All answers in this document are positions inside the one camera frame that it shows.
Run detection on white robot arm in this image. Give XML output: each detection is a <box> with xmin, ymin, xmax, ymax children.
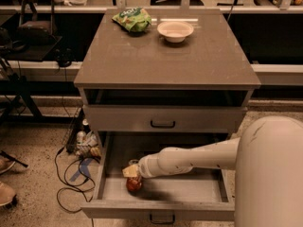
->
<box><xmin>123</xmin><ymin>116</ymin><xmax>303</xmax><ymax>227</ymax></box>

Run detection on black headphones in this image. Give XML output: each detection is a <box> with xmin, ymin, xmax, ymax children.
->
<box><xmin>55</xmin><ymin>48</ymin><xmax>73</xmax><ymax>68</ymax></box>

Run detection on green chip bag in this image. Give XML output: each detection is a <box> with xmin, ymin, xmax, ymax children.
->
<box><xmin>112</xmin><ymin>7</ymin><xmax>152</xmax><ymax>32</ymax></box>

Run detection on orange soda can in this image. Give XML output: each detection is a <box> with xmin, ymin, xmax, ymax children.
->
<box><xmin>126</xmin><ymin>159</ymin><xmax>142</xmax><ymax>192</ymax></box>

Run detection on closed grey top drawer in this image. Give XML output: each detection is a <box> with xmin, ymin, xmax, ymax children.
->
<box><xmin>83</xmin><ymin>105</ymin><xmax>247</xmax><ymax>133</ymax></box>

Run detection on tan shoe upper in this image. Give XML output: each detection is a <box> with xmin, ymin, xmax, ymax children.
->
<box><xmin>0</xmin><ymin>158</ymin><xmax>15</xmax><ymax>174</ymax></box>

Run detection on grey drawer cabinet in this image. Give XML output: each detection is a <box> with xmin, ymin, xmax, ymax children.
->
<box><xmin>73</xmin><ymin>9</ymin><xmax>262</xmax><ymax>153</ymax></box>

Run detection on white bowl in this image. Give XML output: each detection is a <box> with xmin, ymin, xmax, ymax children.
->
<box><xmin>157</xmin><ymin>21</ymin><xmax>194</xmax><ymax>43</ymax></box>

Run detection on tan shoe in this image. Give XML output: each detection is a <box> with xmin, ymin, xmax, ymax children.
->
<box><xmin>0</xmin><ymin>158</ymin><xmax>15</xmax><ymax>174</ymax></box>
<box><xmin>0</xmin><ymin>182</ymin><xmax>16</xmax><ymax>207</ymax></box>

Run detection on pile of bottles and snacks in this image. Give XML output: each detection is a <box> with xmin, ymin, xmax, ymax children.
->
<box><xmin>75</xmin><ymin>118</ymin><xmax>101</xmax><ymax>158</ymax></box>

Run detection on tan shoe lower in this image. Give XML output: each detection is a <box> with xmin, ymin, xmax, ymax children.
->
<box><xmin>0</xmin><ymin>182</ymin><xmax>16</xmax><ymax>207</ymax></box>

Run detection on black bag on shelf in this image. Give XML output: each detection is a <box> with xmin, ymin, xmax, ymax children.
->
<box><xmin>17</xmin><ymin>0</ymin><xmax>57</xmax><ymax>45</ymax></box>

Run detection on open grey middle drawer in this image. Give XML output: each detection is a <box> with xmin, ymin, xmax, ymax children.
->
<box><xmin>81</xmin><ymin>132</ymin><xmax>235</xmax><ymax>224</ymax></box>

